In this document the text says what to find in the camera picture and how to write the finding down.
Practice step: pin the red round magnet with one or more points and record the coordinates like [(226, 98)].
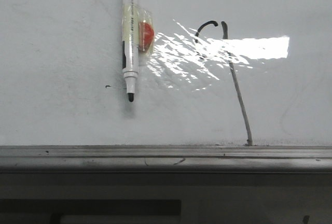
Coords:
[(146, 36)]

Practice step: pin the white whiteboard marker pen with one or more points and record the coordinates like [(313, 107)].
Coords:
[(130, 45)]

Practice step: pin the white whiteboard surface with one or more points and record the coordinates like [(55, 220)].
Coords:
[(222, 72)]

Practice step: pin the grey metal whiteboard frame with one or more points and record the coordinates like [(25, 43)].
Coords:
[(165, 159)]

